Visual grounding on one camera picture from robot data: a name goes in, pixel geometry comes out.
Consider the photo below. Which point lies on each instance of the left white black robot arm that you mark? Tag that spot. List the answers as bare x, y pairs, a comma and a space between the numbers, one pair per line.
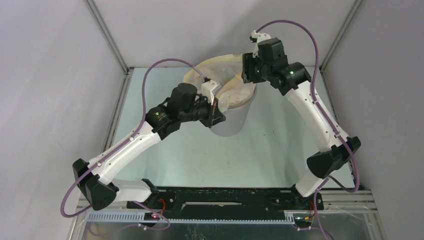
97, 177

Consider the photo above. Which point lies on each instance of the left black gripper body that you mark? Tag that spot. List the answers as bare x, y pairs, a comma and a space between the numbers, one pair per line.
204, 111

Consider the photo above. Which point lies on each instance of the left aluminium frame post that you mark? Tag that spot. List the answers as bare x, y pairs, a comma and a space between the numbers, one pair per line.
105, 32

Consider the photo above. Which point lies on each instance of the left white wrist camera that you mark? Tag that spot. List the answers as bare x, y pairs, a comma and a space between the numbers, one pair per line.
209, 89

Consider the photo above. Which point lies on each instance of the grey slotted cable duct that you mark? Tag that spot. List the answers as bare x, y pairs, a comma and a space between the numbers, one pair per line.
146, 217

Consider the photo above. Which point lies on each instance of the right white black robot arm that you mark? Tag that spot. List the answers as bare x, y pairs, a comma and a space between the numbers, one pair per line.
335, 146

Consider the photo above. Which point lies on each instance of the grey plastic trash bin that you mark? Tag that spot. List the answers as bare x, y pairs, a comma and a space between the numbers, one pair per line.
235, 119

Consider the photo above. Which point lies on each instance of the translucent cream trash bag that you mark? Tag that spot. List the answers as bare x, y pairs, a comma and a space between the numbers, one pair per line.
227, 71

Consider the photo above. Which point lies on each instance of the right aluminium frame post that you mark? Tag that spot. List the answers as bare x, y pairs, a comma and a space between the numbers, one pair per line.
353, 11

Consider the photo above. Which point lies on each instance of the left aluminium floor rail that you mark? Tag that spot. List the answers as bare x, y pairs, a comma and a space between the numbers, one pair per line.
117, 110

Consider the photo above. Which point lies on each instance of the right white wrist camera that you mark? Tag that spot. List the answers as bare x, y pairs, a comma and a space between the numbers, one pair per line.
257, 37

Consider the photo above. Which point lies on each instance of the aluminium frame post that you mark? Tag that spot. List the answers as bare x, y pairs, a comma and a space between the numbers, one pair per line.
105, 32
353, 11

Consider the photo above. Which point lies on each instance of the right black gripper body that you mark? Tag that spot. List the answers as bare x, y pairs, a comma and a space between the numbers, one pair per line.
248, 68

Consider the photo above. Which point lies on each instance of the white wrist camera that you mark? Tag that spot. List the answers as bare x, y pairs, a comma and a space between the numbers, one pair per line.
257, 37
209, 89

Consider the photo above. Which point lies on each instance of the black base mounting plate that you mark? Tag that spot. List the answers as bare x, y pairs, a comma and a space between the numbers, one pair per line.
231, 203

